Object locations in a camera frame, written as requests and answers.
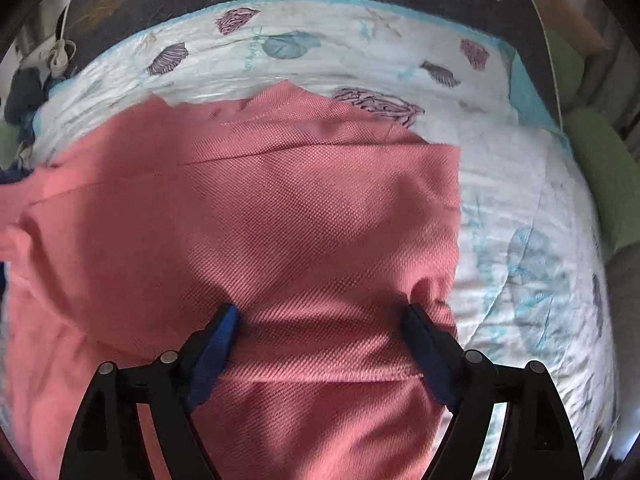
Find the large green cushion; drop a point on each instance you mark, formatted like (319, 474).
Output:
(607, 175)

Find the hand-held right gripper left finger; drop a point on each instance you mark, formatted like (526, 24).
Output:
(220, 340)

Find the pink knit garment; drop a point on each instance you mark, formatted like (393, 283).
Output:
(250, 210)

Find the small green cushion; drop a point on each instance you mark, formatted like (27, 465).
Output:
(562, 67)

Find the green pillow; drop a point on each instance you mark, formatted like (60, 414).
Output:
(7, 147)

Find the white shell print quilt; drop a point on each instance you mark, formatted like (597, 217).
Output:
(505, 200)

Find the dark cloth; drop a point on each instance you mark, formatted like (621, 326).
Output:
(25, 95)

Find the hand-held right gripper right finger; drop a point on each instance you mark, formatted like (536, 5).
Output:
(425, 342)

